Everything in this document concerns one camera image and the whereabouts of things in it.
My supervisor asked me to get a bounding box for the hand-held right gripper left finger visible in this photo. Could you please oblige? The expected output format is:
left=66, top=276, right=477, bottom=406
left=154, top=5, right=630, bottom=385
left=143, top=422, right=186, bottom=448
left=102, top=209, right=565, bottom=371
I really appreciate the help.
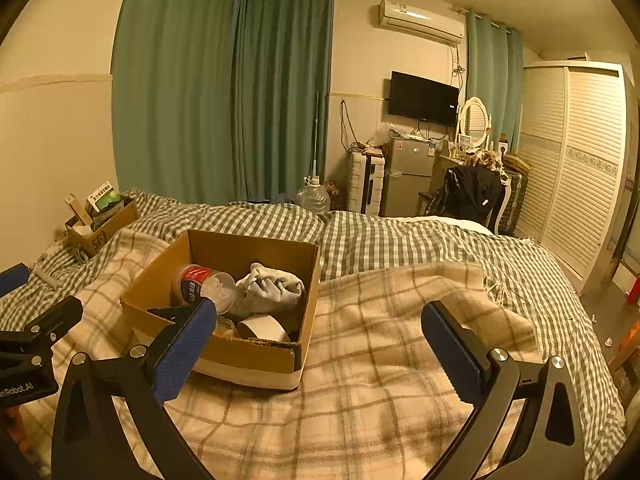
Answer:
left=51, top=299, right=218, bottom=480

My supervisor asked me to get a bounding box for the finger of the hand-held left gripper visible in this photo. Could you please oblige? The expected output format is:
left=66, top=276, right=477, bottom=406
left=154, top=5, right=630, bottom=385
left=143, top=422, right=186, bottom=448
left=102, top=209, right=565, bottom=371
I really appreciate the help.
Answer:
left=0, top=296, right=84, bottom=354
left=0, top=266, right=30, bottom=301

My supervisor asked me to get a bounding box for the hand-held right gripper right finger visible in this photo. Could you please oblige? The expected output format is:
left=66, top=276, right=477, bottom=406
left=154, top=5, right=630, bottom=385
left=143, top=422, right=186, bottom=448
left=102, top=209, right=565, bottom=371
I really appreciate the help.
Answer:
left=421, top=301, right=601, bottom=480

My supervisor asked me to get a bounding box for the cream lace cloth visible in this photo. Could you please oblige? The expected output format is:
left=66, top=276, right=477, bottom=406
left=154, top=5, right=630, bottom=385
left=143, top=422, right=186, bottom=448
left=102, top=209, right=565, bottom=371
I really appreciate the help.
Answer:
left=216, top=313, right=242, bottom=337

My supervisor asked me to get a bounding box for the red label floss pick tub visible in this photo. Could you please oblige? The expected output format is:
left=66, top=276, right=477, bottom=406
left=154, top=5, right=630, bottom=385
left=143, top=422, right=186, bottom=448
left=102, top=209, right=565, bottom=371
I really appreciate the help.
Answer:
left=171, top=263, right=237, bottom=313

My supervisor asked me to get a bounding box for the white tape roll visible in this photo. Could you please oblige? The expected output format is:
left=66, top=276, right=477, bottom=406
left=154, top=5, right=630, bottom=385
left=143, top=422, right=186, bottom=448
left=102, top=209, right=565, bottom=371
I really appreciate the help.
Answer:
left=236, top=314, right=292, bottom=344

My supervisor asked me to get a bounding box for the white sock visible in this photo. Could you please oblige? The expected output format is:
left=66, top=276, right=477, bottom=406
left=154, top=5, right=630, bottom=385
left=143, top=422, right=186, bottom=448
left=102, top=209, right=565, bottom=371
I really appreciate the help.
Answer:
left=235, top=262, right=307, bottom=316

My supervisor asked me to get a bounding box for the white tube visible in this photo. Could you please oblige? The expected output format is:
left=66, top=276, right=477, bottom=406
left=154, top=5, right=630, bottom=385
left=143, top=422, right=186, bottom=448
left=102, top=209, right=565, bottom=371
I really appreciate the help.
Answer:
left=32, top=267, right=63, bottom=289

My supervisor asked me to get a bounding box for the small cardboard box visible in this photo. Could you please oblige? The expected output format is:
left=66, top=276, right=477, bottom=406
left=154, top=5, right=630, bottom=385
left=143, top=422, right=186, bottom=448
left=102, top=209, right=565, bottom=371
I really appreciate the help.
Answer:
left=65, top=195, right=140, bottom=257

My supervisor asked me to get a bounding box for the cream plaid blanket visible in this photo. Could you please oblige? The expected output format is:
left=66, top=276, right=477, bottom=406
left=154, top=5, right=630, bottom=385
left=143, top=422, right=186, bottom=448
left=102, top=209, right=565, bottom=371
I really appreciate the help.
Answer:
left=0, top=230, right=626, bottom=480

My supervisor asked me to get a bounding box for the beige slim carton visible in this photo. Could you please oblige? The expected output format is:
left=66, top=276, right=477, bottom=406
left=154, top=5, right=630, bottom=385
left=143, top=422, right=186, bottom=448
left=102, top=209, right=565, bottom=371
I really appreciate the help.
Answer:
left=64, top=194, right=93, bottom=231

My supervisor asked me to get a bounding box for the green printed carton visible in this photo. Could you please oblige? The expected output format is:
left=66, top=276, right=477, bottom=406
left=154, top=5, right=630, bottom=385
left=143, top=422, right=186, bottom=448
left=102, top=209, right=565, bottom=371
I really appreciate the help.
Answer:
left=86, top=180, right=124, bottom=217

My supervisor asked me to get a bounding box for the black jacket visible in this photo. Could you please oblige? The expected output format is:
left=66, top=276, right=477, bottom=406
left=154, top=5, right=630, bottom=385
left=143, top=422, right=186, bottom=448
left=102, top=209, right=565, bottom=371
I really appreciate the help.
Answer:
left=429, top=165, right=503, bottom=226

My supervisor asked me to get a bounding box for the white chair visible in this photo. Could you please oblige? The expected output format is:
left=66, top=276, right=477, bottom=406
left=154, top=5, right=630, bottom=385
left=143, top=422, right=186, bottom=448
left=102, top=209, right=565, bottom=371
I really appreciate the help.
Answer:
left=417, top=180, right=512, bottom=237

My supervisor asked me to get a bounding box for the brown suitcase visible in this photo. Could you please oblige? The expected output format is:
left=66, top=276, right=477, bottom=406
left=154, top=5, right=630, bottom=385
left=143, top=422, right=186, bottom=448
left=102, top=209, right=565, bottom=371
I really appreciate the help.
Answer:
left=500, top=157, right=530, bottom=236

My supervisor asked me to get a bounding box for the silver mini fridge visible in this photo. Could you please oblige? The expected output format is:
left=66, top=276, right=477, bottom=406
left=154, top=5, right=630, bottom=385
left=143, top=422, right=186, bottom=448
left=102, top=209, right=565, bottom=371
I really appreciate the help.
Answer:
left=382, top=136, right=442, bottom=218

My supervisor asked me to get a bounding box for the white suitcase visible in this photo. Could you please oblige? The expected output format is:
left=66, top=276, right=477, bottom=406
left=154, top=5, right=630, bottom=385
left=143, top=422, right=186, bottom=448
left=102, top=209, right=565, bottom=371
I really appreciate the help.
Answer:
left=348, top=150, right=387, bottom=216

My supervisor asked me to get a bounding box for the dressing table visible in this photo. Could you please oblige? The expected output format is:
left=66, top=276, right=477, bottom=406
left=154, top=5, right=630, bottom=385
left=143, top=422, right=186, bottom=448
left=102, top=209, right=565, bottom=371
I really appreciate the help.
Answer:
left=430, top=151, right=482, bottom=196

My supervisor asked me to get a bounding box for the large clear water bottle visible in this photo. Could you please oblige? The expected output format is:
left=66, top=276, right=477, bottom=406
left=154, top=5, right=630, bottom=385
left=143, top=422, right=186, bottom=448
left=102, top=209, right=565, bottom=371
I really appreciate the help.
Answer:
left=298, top=175, right=331, bottom=215

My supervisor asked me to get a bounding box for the white louvered wardrobe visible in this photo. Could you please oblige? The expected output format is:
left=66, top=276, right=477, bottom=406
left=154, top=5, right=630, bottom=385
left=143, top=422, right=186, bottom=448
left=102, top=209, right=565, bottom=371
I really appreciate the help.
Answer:
left=515, top=60, right=638, bottom=282

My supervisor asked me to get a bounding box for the oval white mirror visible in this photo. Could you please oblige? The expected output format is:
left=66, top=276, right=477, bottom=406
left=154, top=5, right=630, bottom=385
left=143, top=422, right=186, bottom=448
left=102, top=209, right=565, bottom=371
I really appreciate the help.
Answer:
left=457, top=97, right=493, bottom=148

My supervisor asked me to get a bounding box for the wide green curtain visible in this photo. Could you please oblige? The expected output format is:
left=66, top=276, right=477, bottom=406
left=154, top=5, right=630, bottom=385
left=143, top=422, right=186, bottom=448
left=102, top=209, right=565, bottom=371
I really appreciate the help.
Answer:
left=112, top=0, right=335, bottom=206

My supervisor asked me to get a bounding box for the narrow green curtain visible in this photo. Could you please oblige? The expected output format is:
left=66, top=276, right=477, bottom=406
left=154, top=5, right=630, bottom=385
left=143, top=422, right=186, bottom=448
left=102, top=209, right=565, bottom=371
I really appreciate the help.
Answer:
left=466, top=10, right=525, bottom=148

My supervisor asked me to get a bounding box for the white air conditioner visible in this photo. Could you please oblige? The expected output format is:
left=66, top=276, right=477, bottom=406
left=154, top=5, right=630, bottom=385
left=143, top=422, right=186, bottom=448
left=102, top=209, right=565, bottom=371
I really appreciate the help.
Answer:
left=377, top=0, right=466, bottom=45

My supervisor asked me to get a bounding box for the hanging wall cable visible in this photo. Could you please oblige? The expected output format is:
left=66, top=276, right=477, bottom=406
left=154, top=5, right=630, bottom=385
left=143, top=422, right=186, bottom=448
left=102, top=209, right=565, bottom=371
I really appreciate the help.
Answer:
left=340, top=100, right=359, bottom=152

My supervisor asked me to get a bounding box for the black wall television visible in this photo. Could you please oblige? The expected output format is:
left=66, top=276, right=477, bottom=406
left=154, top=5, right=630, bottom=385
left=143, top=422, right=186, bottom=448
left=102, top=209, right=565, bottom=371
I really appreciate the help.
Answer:
left=389, top=71, right=460, bottom=128

